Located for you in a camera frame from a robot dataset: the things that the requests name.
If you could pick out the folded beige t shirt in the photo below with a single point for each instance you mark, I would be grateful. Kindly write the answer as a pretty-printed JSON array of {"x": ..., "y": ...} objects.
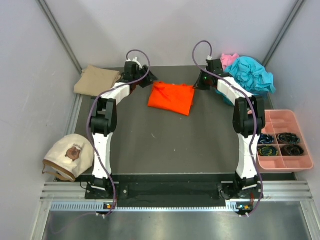
[{"x": 95, "y": 80}]

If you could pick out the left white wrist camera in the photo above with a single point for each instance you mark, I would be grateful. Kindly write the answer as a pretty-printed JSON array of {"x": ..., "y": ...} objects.
[{"x": 135, "y": 60}]

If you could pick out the aluminium frame rail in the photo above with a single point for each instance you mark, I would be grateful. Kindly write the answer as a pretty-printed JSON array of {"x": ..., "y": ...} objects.
[{"x": 278, "y": 191}]

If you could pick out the orange t shirt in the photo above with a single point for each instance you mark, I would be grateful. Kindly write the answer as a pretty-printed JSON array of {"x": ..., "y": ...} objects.
[{"x": 177, "y": 98}]

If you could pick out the pink divided tray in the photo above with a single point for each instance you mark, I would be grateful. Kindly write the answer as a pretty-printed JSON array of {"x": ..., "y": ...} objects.
[{"x": 281, "y": 147}]

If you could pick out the turquoise t shirt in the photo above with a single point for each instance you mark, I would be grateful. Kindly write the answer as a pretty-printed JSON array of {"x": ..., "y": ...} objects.
[{"x": 252, "y": 75}]

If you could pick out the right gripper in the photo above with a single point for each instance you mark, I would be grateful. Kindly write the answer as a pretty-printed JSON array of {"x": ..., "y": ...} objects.
[{"x": 199, "y": 85}]

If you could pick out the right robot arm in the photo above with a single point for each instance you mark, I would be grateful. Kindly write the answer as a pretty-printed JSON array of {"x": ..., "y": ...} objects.
[{"x": 248, "y": 122}]

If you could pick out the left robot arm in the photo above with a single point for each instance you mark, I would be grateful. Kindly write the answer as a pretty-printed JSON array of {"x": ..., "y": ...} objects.
[{"x": 103, "y": 123}]

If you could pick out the pink t shirt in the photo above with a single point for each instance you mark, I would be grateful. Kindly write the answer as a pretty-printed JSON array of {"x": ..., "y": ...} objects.
[{"x": 228, "y": 59}]

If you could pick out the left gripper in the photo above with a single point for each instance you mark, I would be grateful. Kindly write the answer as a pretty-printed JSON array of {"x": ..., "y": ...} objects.
[{"x": 148, "y": 80}]

